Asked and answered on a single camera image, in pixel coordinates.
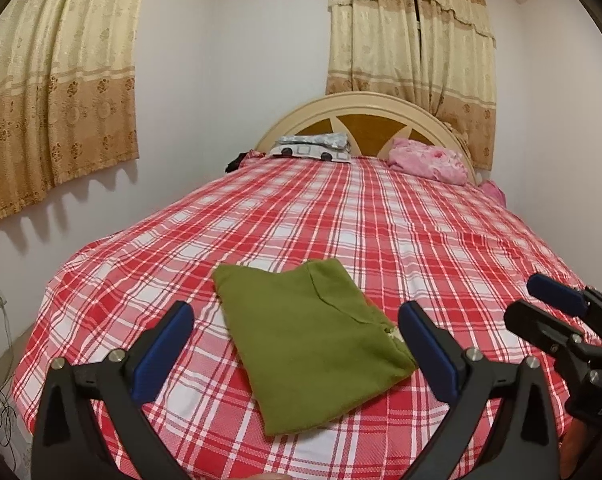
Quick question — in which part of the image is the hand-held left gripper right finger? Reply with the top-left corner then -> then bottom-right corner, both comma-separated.
398,301 -> 562,480

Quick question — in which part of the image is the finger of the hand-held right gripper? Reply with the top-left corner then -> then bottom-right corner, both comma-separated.
526,272 -> 589,319
504,300 -> 582,357

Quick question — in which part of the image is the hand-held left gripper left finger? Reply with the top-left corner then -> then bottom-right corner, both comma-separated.
31,301 -> 196,480

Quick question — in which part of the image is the green striped knit sweater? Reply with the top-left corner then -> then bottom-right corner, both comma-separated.
212,259 -> 418,436

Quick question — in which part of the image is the pink cloth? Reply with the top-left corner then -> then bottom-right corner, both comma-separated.
478,180 -> 506,206

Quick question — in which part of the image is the red plaid bed sheet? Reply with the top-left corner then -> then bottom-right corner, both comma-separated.
11,152 -> 597,480

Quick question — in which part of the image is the dark cloth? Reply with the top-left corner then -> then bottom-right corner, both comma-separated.
224,151 -> 257,172

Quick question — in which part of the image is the pink floral pillow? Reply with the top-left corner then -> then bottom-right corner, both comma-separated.
387,137 -> 469,184

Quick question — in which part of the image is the narrow beige floral curtain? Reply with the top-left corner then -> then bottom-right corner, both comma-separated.
326,0 -> 422,103
411,0 -> 497,171

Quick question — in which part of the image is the cream arched wooden headboard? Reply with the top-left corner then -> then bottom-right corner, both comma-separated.
255,92 -> 482,186

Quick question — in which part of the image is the wide beige floral curtain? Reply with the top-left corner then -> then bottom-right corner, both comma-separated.
0,0 -> 152,233

